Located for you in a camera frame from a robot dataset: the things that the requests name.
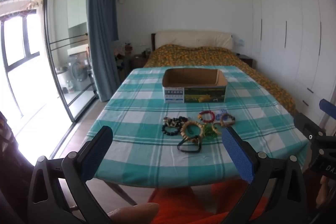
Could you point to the green checked tablecloth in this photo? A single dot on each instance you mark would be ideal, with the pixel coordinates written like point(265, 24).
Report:
point(147, 161)

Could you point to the person's left hand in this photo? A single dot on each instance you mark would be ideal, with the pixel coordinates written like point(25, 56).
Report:
point(134, 213)

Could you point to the clutter pile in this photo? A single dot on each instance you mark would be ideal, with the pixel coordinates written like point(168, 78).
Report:
point(122, 54)

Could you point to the dark wooden nightstand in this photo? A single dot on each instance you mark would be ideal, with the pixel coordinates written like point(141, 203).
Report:
point(245, 59)
point(139, 61)

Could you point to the black-framed sliding glass door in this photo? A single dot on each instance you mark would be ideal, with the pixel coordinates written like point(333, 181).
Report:
point(68, 29)

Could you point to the black-framed window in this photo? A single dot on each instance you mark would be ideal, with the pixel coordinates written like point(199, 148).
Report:
point(25, 37)

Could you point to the printed cardboard box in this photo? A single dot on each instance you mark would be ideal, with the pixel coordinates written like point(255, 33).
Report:
point(194, 92)

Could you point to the person's orange pants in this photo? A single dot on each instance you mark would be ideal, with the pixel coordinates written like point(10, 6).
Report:
point(183, 203)

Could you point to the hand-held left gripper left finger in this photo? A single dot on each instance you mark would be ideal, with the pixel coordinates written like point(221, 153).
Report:
point(95, 154)

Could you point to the washing machine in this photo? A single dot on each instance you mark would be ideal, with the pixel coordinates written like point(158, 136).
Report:
point(80, 71)

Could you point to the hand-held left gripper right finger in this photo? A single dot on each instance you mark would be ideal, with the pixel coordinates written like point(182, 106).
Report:
point(237, 155)

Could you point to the cream padded headboard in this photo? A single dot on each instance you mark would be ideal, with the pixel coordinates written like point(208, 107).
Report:
point(194, 39)

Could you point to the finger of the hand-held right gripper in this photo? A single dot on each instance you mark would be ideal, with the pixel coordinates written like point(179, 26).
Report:
point(328, 107)
point(305, 124)

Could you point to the blue-grey curtain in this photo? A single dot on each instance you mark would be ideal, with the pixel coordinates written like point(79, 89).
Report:
point(102, 29)

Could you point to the dark cloth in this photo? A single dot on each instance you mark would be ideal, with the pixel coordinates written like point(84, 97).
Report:
point(11, 174)

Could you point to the yellow floral bedspread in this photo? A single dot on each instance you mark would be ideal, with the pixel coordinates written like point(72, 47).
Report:
point(189, 56)

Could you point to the white wardrobe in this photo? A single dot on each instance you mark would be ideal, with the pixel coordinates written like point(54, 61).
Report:
point(288, 29)

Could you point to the person's right hand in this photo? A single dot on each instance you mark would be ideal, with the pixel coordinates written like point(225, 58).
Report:
point(323, 190)

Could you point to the wooden table leg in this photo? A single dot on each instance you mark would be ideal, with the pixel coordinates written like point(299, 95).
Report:
point(123, 193)

